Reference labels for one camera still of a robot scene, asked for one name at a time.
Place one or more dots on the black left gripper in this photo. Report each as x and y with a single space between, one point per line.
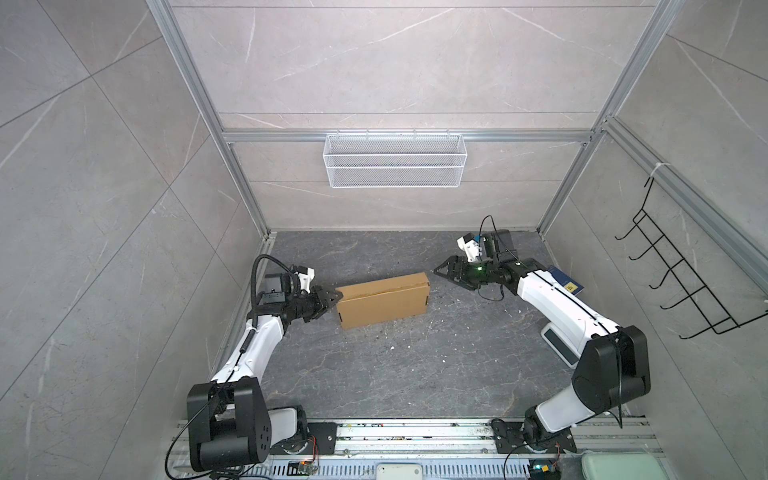
321 300

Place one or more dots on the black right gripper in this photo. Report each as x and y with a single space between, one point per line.
455 262

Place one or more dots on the brown cardboard box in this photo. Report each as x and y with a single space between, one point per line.
383 300

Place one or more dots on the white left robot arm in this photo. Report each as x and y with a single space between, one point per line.
229 422

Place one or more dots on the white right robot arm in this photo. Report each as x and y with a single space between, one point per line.
610 363

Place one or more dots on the green box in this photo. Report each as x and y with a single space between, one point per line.
621 466

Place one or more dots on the blue book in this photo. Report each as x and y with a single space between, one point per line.
565 280

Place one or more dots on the white handheld device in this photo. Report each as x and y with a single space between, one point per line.
556 340

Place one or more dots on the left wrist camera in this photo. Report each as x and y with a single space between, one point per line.
304 276

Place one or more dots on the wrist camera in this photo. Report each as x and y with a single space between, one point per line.
304 276
471 247

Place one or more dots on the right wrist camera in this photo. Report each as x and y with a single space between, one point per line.
471 247

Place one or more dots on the white wire mesh basket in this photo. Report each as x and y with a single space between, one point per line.
360 161

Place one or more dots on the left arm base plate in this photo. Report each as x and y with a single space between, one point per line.
319 437

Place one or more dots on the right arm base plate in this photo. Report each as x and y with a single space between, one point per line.
529 436

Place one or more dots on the black wire hook rack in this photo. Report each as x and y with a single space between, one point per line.
680 271

